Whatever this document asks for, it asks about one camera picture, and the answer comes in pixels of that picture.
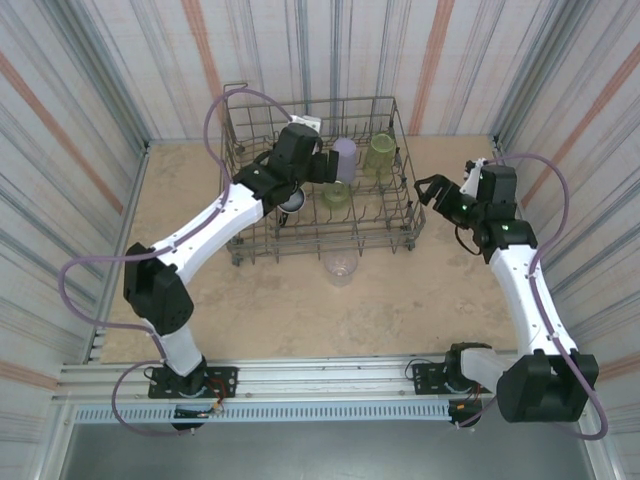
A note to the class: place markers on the green translucent cup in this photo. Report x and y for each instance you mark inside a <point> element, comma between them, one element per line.
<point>380,155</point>
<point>336,197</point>

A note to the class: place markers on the aluminium corner post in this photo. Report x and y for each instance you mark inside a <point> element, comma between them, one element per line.
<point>102,50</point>
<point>538,50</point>

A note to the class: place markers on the purple plastic cup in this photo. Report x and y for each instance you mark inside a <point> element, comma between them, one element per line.
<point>346,160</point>

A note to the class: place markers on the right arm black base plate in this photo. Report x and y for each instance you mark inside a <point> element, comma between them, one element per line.
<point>425,375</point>

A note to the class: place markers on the long aluminium mounting rail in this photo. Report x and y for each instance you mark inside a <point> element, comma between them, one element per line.
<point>325,372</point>

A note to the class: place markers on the clear plastic cup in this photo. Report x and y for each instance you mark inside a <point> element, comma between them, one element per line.
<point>341,270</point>

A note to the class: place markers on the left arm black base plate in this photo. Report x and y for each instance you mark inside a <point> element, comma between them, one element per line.
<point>225,375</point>

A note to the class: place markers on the grey metal panel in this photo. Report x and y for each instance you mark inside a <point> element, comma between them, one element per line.
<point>325,450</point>

